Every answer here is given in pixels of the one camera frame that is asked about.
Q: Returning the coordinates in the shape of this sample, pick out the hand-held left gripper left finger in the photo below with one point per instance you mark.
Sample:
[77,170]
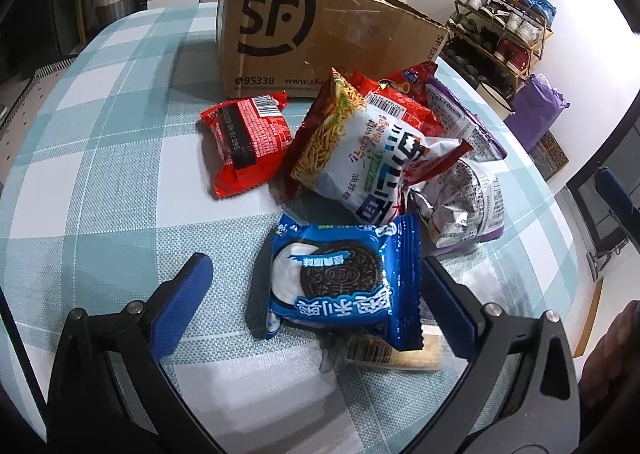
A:
[187,294]

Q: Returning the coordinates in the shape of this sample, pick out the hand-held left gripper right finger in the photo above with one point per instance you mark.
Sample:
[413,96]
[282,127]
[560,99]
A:
[450,309]

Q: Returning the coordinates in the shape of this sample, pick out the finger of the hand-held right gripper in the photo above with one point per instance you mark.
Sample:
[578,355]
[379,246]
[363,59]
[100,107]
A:
[617,189]

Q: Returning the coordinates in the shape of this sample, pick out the purple snack packet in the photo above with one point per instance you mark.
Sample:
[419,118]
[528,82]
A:
[465,204]
[465,124]

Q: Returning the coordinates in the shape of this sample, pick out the blue cookie packet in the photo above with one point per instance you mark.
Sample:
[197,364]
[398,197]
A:
[330,279]

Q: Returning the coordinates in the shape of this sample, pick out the red snack packet black stripe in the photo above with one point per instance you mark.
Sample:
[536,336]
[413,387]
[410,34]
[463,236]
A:
[250,144]

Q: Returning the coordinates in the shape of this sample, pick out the brown cardboard box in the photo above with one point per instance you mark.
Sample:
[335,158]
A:
[340,34]

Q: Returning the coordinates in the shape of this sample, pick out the person's right hand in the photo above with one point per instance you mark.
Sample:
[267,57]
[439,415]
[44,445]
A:
[610,359]

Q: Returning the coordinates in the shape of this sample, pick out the patterned doormat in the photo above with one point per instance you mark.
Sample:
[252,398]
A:
[550,156]

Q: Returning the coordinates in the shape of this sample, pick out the clear wrapped wafer packet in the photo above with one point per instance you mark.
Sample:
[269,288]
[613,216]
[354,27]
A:
[390,359]

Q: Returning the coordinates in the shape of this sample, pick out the purple plastic bag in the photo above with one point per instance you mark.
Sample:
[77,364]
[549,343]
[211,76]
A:
[535,109]

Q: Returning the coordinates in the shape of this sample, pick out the white bucket dark rim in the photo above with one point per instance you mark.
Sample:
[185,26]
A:
[495,96]

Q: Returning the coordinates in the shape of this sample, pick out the plaid tablecloth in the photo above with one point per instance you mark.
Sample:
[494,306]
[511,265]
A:
[125,134]

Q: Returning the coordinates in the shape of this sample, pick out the white red noodle packet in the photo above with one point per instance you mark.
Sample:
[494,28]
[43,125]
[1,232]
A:
[350,154]

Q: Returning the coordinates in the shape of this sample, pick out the small red blue snack packet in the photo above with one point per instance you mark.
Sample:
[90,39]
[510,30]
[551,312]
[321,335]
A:
[420,74]

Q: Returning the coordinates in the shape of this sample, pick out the cream rug black border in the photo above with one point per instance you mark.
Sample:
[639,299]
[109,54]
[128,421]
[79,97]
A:
[30,99]

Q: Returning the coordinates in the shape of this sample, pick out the dark tall cabinet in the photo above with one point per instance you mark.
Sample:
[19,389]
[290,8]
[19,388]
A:
[30,24]

